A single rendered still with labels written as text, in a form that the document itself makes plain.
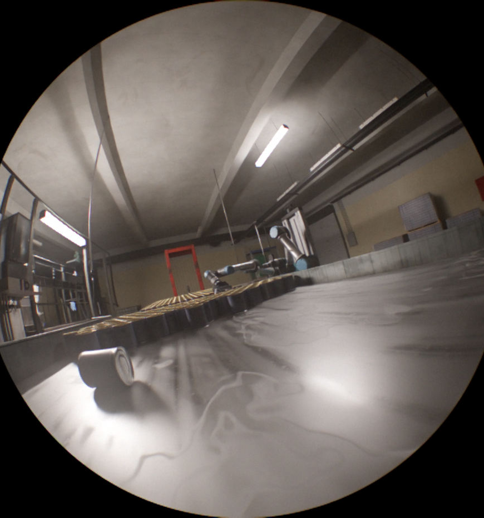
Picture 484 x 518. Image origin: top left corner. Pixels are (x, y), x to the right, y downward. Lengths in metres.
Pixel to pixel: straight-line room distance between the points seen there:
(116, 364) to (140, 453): 0.16
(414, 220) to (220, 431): 7.13
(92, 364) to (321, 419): 0.30
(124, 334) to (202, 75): 3.88
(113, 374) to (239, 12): 3.86
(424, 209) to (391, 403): 6.96
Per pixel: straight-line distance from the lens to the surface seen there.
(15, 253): 2.38
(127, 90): 3.99
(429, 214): 7.04
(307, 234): 1.88
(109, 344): 0.61
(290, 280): 0.98
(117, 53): 3.76
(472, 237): 0.68
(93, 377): 0.33
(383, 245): 7.57
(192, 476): 0.16
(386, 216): 9.19
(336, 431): 0.16
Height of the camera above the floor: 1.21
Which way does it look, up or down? 6 degrees up
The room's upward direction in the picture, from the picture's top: 15 degrees counter-clockwise
